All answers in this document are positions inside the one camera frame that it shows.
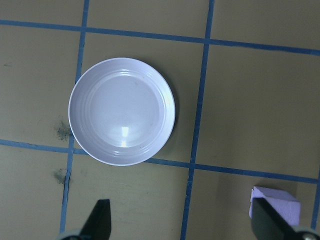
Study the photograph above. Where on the lilac round plate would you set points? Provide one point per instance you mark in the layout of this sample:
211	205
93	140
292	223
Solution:
122	111

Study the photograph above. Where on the purple foam block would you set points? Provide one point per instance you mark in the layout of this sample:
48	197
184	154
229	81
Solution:
285	205

